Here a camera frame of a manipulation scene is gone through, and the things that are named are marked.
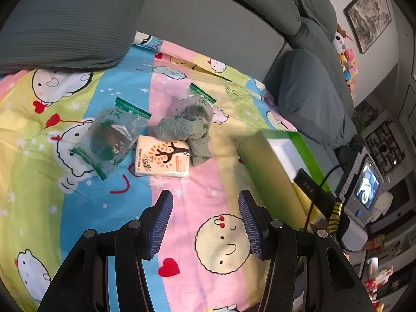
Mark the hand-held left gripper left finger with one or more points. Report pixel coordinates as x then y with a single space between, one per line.
161 224

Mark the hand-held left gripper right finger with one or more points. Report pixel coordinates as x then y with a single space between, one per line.
252 224

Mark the tissue pack with tree print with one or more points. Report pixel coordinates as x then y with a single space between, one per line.
156 162

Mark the green box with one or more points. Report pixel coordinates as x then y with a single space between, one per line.
263 159

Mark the grey-green sock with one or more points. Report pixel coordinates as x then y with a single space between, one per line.
198 146

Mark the clear bag of brown fruit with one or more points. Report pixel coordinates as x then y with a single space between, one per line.
191 107
107 133

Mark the black display shelf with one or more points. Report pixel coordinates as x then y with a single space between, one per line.
386 143

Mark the cartoon printed blanket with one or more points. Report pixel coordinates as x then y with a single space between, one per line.
208 182

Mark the green potted plant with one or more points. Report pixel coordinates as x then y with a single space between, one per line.
362 117

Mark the white cup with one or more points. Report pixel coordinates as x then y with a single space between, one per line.
372 265

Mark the grey cushion right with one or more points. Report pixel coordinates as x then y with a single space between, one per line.
308 97

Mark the pile of colourful plush toys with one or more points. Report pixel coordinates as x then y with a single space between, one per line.
344 55

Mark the grey sofa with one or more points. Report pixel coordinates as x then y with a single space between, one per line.
211 9

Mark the grey-blue pillow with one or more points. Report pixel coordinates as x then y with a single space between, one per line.
65 19

